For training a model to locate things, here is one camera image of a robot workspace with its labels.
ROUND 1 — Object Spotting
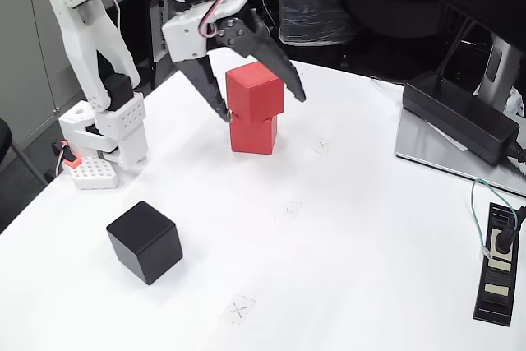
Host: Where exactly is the red cube block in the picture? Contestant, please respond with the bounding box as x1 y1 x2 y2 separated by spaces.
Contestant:
228 113 279 156
224 61 285 124

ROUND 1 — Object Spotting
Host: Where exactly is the black cube block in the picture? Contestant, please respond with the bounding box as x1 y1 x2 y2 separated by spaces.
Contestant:
105 200 184 286

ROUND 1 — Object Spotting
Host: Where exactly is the grey computer tower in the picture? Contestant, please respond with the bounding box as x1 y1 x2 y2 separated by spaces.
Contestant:
142 0 182 93

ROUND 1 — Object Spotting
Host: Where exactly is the black flat panel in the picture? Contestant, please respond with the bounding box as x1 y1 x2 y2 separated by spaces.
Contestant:
78 0 153 93

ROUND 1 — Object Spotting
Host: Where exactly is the plastic-wrapped dark bin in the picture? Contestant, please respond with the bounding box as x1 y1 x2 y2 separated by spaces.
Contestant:
262 0 358 46

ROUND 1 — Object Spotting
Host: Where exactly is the white perforated clamp block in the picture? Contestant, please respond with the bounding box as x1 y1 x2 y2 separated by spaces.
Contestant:
67 155 120 191

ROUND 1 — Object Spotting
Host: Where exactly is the silver monitor stand base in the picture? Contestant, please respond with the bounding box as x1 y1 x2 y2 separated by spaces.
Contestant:
394 106 526 198

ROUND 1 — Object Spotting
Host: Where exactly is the black chair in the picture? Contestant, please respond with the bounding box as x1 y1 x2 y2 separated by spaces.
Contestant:
0 118 50 187

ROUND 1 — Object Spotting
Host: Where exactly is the black power adapter brick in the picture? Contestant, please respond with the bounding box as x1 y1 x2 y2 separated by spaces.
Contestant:
401 71 521 167

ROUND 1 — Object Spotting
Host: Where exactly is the silver monitor stand column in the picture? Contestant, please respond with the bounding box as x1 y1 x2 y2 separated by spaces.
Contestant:
472 34 526 113

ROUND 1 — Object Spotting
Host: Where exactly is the crumpled white plastic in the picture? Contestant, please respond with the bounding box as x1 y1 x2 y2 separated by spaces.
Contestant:
503 85 526 118

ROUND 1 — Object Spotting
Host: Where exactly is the black power plug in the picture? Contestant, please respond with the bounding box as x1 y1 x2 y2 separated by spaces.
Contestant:
491 205 526 256

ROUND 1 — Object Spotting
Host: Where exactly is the black power outlet strip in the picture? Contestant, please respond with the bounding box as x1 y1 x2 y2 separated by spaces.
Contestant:
472 201 526 326

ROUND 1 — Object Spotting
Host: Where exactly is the orange cable connector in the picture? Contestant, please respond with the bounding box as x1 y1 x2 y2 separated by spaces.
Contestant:
51 140 81 169

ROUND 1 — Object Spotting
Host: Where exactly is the thin green wire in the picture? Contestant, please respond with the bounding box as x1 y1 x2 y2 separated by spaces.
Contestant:
470 178 519 261

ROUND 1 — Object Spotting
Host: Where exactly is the black adapter cable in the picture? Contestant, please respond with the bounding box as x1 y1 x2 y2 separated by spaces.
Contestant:
505 141 526 165

